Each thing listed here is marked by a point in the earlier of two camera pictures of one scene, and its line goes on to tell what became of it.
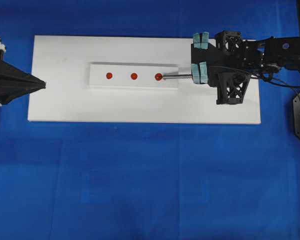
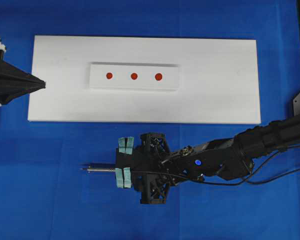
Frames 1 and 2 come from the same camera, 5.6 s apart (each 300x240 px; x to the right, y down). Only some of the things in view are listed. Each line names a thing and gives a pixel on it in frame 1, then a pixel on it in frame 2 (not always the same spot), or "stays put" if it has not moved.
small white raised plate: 124,76 stays put
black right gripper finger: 202,50 to 125,154
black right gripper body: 233,61 to 155,168
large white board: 127,79 stays put
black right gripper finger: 200,73 to 123,176
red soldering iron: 159,76 to 99,169
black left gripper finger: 4,76 stays put
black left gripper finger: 5,87 stays put
